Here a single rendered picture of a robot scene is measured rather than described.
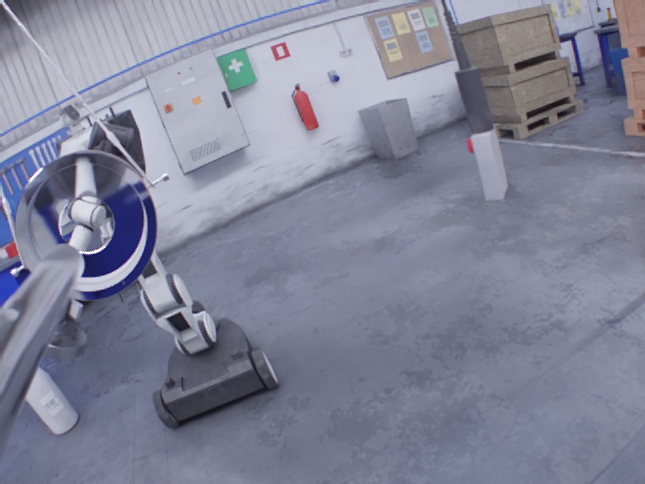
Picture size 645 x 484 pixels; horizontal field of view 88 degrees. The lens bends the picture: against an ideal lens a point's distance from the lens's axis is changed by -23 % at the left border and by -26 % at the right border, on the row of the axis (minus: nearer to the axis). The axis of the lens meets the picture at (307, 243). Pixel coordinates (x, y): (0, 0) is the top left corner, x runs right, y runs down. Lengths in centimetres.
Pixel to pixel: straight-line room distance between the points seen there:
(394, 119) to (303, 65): 127
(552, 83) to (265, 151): 348
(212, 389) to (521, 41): 439
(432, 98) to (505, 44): 179
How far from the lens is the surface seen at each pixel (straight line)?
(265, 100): 505
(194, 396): 196
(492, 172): 78
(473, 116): 76
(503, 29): 473
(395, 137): 505
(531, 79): 490
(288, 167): 513
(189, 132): 459
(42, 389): 260
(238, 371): 191
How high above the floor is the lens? 120
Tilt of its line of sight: 21 degrees down
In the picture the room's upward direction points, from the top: 21 degrees counter-clockwise
